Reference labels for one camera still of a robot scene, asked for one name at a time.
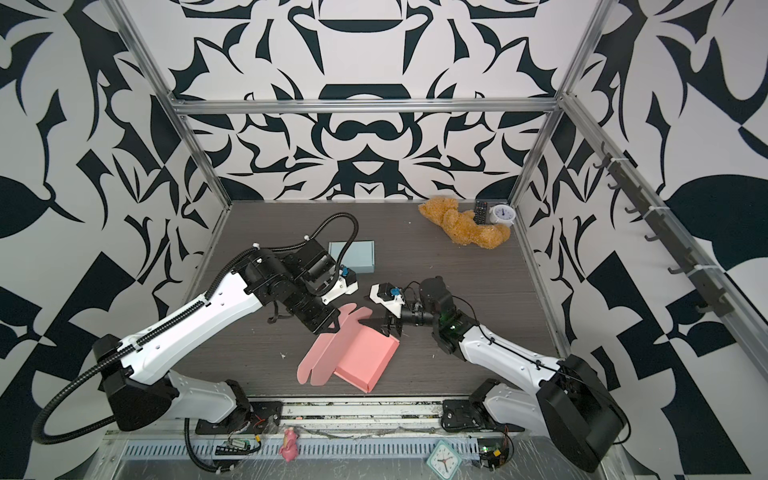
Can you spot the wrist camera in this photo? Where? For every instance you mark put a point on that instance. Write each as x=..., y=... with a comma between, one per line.
x=388, y=296
x=346, y=284

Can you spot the pink small toy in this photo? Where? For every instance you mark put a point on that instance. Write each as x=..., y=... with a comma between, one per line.
x=289, y=450

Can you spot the circuit board right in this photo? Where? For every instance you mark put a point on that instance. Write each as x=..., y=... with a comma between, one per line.
x=494, y=453

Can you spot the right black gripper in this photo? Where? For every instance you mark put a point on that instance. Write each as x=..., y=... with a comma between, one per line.
x=388, y=329

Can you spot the black coat hook rail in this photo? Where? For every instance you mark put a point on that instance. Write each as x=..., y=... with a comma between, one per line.
x=689, y=258

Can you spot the pink paper box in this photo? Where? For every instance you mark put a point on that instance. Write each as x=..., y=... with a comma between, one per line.
x=357, y=354

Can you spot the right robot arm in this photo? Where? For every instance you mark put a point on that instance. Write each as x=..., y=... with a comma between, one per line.
x=562, y=399

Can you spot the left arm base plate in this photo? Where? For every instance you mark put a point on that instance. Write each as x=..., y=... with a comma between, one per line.
x=263, y=417

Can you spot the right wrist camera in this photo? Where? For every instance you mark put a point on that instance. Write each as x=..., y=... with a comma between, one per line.
x=388, y=296

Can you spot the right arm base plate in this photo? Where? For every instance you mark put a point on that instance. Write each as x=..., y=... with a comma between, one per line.
x=463, y=415

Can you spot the white round alarm clock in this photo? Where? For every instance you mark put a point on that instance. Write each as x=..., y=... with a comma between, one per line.
x=502, y=214

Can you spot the brown teddy bear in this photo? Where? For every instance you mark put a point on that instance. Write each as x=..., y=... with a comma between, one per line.
x=461, y=227

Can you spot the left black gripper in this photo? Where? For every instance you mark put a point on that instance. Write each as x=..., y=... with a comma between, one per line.
x=321, y=323

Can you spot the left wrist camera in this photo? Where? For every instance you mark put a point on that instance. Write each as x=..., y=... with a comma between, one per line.
x=346, y=284

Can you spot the teal square clock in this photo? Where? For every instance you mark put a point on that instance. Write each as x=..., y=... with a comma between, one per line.
x=444, y=460

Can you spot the light blue paper box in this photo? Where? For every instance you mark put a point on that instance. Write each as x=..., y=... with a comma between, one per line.
x=360, y=257

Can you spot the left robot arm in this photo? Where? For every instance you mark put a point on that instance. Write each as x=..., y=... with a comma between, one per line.
x=142, y=386

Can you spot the black remote control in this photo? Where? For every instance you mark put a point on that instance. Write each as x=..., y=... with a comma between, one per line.
x=480, y=212

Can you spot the green circuit board left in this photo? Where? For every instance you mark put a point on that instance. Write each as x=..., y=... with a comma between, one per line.
x=239, y=447

